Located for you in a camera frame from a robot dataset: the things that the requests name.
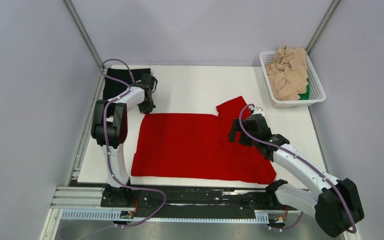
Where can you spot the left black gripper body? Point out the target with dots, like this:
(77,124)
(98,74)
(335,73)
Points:
(146,106)

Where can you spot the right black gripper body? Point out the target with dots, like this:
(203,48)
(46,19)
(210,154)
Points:
(247,141)

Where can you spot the red t shirt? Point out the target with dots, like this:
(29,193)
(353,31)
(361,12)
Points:
(195,145)

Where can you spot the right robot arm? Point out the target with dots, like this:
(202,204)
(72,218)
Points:
(314,185)

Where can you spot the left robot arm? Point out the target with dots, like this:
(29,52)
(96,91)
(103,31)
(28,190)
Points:
(110,129)

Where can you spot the folded black t shirt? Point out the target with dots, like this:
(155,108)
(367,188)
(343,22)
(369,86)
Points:
(114,88)

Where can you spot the green t shirt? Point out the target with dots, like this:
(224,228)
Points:
(306,95)

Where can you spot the beige t shirt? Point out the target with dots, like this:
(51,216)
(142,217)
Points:
(287,73)

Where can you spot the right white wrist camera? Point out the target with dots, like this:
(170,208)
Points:
(254,110)

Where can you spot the left frame post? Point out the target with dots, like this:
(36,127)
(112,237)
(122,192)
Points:
(73,13)

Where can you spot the frame post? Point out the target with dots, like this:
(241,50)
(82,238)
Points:
(73,13)
(322,25)

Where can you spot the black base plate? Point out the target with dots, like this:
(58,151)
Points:
(198,202)

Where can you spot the right frame post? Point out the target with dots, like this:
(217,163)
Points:
(322,25)

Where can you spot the aluminium frame rail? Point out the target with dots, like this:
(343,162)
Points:
(84,203)

